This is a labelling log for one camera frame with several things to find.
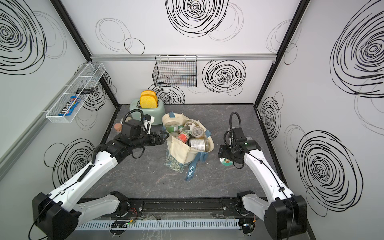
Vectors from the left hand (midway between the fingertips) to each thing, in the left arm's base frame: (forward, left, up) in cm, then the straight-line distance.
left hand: (163, 134), depth 76 cm
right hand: (-5, -34, -10) cm, 36 cm away
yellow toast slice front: (+27, +14, -3) cm, 31 cm away
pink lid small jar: (+13, +33, -12) cm, 37 cm away
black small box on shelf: (+18, +42, +12) cm, 48 cm away
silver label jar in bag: (-2, -19, -5) cm, 20 cm away
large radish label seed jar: (-9, -33, -10) cm, 35 cm away
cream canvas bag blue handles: (-6, -8, -9) cm, 13 cm away
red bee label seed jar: (+1, -10, -3) cm, 11 cm away
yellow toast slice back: (+32, +15, 0) cm, 35 cm away
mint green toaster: (+22, +8, -9) cm, 25 cm away
